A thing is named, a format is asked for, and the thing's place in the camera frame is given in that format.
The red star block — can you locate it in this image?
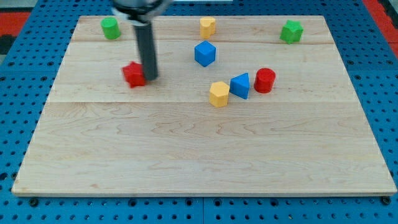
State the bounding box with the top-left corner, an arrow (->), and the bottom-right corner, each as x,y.
122,62 -> 146,88

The yellow hexagon block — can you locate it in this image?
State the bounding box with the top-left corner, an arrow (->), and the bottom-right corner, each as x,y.
209,82 -> 229,108

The green star block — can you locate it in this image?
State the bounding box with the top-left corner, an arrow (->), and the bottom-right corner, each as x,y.
280,20 -> 303,44

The green cylinder block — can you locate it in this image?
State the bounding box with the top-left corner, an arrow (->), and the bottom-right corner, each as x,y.
100,17 -> 121,40

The blue cube block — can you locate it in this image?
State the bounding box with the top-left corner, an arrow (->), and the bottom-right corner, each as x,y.
194,40 -> 216,67

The blue triangle block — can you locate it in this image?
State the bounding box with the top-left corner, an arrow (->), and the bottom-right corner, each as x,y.
229,73 -> 250,100

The wooden board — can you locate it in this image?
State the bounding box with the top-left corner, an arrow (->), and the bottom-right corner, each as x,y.
12,16 -> 397,197

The red cylinder block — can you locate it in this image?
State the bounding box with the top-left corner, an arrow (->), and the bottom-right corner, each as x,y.
254,68 -> 276,93

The yellow heart block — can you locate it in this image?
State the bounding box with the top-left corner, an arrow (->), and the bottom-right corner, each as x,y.
200,16 -> 216,39

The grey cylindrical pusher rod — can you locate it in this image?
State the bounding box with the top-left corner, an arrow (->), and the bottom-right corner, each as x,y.
134,22 -> 159,81

